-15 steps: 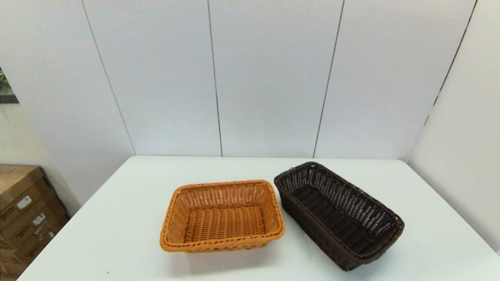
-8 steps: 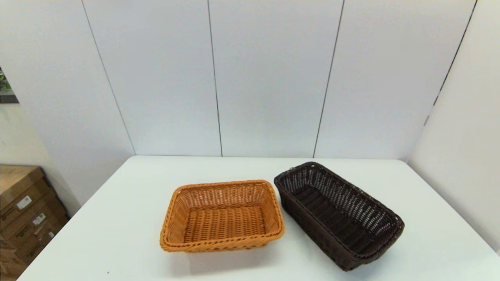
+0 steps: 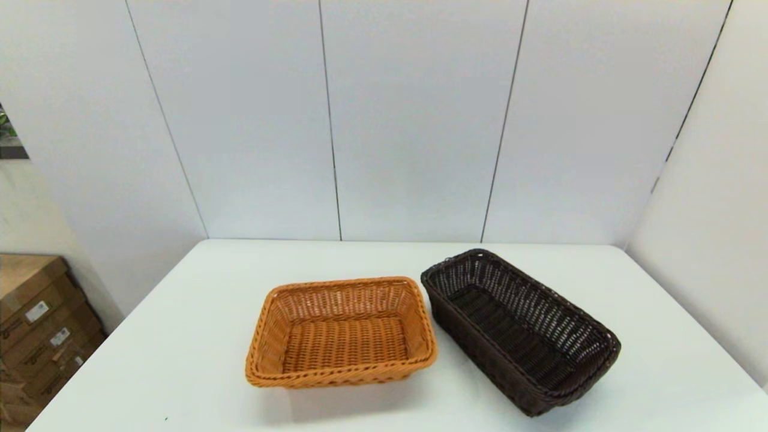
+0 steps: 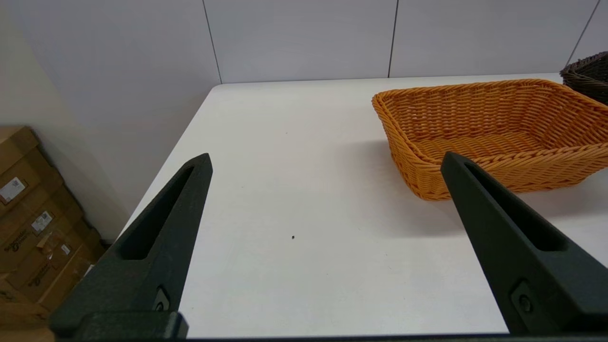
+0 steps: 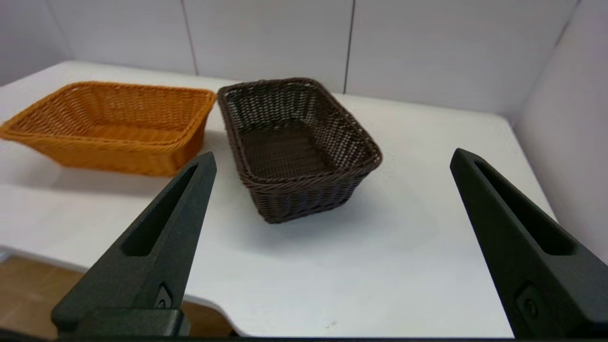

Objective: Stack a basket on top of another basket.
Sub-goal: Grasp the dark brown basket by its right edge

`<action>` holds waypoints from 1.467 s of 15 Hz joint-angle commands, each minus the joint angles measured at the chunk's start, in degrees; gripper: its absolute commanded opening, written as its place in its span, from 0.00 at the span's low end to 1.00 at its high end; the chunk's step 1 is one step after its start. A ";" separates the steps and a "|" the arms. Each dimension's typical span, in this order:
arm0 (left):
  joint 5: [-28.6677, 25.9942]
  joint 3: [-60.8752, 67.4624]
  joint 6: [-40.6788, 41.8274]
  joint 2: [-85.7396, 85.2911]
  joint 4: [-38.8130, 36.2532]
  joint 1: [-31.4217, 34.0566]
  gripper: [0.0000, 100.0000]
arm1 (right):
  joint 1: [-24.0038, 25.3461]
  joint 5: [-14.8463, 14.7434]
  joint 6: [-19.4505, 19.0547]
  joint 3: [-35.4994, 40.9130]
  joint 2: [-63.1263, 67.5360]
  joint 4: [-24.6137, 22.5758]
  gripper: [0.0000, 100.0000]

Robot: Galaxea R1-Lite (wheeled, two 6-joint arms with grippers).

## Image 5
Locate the orange wicker basket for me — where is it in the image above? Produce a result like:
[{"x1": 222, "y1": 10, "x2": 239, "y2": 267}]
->
[{"x1": 0, "y1": 81, "x2": 217, "y2": 177}]

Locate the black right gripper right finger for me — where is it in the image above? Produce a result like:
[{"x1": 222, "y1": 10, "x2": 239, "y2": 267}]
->
[{"x1": 450, "y1": 148, "x2": 608, "y2": 339}]

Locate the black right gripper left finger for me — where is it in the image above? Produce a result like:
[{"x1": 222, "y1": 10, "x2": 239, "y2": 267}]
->
[{"x1": 51, "y1": 152, "x2": 218, "y2": 337}]

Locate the dark brown wicker basket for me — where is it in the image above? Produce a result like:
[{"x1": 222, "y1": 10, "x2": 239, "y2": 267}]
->
[{"x1": 217, "y1": 77, "x2": 383, "y2": 224}]

